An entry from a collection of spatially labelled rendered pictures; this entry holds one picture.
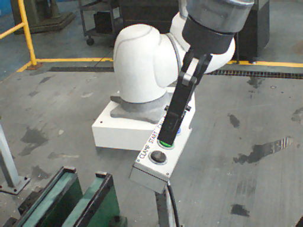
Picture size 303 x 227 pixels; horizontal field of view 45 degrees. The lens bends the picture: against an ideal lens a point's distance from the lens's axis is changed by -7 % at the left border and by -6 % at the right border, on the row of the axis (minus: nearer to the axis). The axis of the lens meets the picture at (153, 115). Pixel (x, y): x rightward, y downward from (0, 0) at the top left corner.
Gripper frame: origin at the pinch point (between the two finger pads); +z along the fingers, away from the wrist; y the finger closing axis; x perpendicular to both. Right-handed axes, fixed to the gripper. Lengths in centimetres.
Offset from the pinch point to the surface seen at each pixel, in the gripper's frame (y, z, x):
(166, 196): -4.0, 20.4, 4.5
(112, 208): -6.1, 34.8, -6.1
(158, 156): 0.6, 7.2, 0.0
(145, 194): -17.7, 37.2, -0.7
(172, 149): -4.0, 8.0, 1.7
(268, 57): -329, 104, 45
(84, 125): -49, 51, -33
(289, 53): -345, 96, 66
